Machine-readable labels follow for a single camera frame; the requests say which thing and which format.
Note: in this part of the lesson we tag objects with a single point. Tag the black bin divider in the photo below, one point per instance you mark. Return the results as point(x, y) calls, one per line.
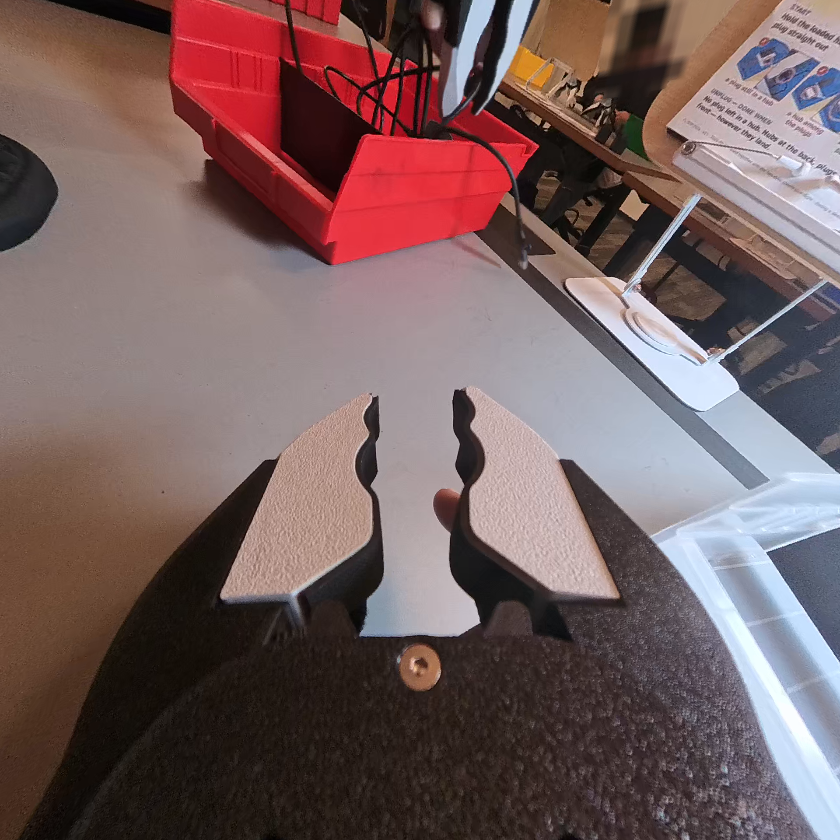
point(321, 131)

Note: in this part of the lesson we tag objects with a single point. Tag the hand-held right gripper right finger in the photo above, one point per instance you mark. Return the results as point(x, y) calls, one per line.
point(531, 525)

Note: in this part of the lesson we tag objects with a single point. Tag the wooden background table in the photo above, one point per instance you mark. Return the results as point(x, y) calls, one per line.
point(564, 121)

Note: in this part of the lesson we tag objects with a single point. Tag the clear plastic bin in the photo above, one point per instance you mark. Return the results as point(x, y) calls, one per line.
point(787, 656)

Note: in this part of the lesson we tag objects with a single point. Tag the yellow plastic bin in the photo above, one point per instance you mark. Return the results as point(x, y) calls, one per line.
point(525, 65)

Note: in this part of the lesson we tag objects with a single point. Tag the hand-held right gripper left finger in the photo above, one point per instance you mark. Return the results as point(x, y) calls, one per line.
point(308, 525)

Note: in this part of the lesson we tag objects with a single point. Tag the person's right hand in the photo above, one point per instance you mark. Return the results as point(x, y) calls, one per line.
point(446, 508)

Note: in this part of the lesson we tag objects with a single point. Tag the black wrist rest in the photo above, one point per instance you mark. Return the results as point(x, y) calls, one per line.
point(23, 197)

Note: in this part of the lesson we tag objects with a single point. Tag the white board stand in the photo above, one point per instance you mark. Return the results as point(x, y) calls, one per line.
point(682, 374)

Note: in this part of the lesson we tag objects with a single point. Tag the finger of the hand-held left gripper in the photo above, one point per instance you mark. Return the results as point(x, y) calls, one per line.
point(512, 33)
point(463, 59)

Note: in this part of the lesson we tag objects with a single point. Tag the red plastic bin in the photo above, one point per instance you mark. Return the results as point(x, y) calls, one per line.
point(420, 210)

